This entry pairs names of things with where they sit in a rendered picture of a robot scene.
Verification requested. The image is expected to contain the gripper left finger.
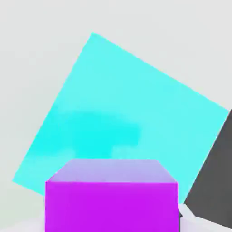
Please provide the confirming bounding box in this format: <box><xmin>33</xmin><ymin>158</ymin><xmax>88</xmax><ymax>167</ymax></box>
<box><xmin>21</xmin><ymin>216</ymin><xmax>46</xmax><ymax>232</ymax></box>

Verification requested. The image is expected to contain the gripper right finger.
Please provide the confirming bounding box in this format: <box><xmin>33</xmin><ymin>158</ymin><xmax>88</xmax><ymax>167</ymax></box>
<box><xmin>178</xmin><ymin>203</ymin><xmax>232</xmax><ymax>232</ymax></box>

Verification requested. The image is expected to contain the small purple cube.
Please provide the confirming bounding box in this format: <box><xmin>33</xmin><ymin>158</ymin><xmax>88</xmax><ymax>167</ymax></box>
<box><xmin>44</xmin><ymin>158</ymin><xmax>179</xmax><ymax>232</ymax></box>

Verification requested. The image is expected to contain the large dark grey box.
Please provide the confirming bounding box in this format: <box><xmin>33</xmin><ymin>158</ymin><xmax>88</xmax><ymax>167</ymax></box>
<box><xmin>183</xmin><ymin>108</ymin><xmax>232</xmax><ymax>230</ymax></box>

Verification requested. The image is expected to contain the large cyan box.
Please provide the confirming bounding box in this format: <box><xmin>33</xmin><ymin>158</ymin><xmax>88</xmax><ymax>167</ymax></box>
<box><xmin>12</xmin><ymin>32</ymin><xmax>230</xmax><ymax>205</ymax></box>

